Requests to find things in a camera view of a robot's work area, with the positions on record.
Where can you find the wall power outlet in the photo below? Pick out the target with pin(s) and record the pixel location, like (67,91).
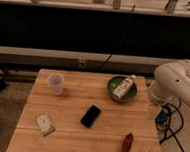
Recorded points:
(81,64)

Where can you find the dark red oblong object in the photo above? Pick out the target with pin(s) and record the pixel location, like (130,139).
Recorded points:
(127,143)

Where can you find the black eraser block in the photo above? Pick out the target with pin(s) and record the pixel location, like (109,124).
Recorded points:
(90,116)

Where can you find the green bowl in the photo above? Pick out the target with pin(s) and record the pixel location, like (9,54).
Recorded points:
(114,82)

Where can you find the translucent plastic cup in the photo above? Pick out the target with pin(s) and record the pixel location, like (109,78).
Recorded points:
(56,82)

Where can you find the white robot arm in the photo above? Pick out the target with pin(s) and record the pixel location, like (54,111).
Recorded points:
(171,79)

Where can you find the white small box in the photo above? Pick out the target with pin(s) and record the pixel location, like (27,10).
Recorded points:
(45,124)

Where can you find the white plastic bottle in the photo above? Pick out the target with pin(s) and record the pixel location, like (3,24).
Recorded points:
(124,87)

